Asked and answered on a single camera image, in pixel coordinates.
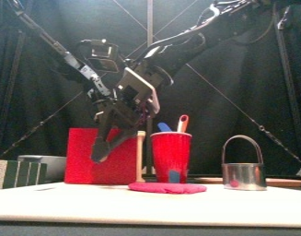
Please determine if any round metal cutter with handle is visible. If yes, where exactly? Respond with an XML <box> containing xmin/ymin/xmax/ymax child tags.
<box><xmin>220</xmin><ymin>134</ymin><xmax>268</xmax><ymax>192</ymax></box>

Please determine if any wooden drawer with red front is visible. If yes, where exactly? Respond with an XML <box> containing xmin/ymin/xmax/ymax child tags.
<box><xmin>64</xmin><ymin>127</ymin><xmax>140</xmax><ymax>185</ymax></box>

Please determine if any grey bowl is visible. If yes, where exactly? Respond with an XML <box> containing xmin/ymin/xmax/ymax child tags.
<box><xmin>17</xmin><ymin>154</ymin><xmax>69</xmax><ymax>183</ymax></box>

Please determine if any vertical metal frame pole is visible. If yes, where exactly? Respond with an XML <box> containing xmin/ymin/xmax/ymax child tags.
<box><xmin>146</xmin><ymin>0</ymin><xmax>154</xmax><ymax>176</ymax></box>

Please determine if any red plastic cup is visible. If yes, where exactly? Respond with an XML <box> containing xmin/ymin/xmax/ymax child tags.
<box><xmin>150</xmin><ymin>131</ymin><xmax>193</xmax><ymax>184</ymax></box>

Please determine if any flat red dough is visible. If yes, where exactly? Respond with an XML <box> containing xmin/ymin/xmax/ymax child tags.
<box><xmin>128</xmin><ymin>182</ymin><xmax>208</xmax><ymax>195</ymax></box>

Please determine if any blue spatula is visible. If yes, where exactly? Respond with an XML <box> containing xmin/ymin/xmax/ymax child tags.
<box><xmin>156</xmin><ymin>122</ymin><xmax>173</xmax><ymax>133</ymax></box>

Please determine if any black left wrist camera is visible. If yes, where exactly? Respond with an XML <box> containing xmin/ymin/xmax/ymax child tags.
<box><xmin>77</xmin><ymin>38</ymin><xmax>120</xmax><ymax>74</ymax></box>

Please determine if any wooden drawer box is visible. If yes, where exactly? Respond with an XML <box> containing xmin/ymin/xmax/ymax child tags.
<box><xmin>134</xmin><ymin>130</ymin><xmax>146</xmax><ymax>183</ymax></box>

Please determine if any green striped toy block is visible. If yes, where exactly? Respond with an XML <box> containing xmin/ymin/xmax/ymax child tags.
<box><xmin>0</xmin><ymin>159</ymin><xmax>48</xmax><ymax>190</ymax></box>

